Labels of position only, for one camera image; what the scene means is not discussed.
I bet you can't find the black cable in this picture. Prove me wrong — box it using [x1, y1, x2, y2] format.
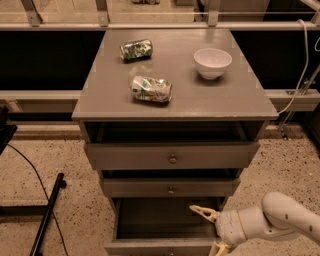
[7, 143, 69, 256]

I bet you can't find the metal railing frame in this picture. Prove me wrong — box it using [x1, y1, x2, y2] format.
[0, 0, 320, 113]

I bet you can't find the white bowl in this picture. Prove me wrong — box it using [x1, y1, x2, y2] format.
[194, 48, 232, 80]

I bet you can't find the white cable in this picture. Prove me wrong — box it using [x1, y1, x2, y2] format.
[278, 18, 310, 115]

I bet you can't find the grey top drawer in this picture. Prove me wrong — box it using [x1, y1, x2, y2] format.
[85, 142, 259, 170]

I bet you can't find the black equipment on left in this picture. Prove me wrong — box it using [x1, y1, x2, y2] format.
[0, 106, 17, 155]

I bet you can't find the grey drawer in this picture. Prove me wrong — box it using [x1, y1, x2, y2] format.
[85, 142, 259, 170]
[101, 178, 240, 198]
[105, 197, 225, 256]

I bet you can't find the grey wooden drawer cabinet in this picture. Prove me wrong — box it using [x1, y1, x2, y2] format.
[71, 28, 279, 256]

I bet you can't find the grey bottom drawer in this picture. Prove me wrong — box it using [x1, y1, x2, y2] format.
[105, 197, 225, 256]

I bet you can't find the crushed white green can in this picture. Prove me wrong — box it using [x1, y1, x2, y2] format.
[130, 76, 172, 103]

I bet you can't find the black stand leg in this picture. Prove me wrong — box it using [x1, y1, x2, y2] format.
[29, 173, 65, 256]

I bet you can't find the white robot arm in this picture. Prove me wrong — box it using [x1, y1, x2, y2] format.
[189, 192, 320, 256]

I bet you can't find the grey middle drawer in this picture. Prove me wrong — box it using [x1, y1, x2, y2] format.
[101, 178, 240, 198]

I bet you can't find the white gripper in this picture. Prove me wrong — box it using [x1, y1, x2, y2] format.
[189, 205, 247, 256]

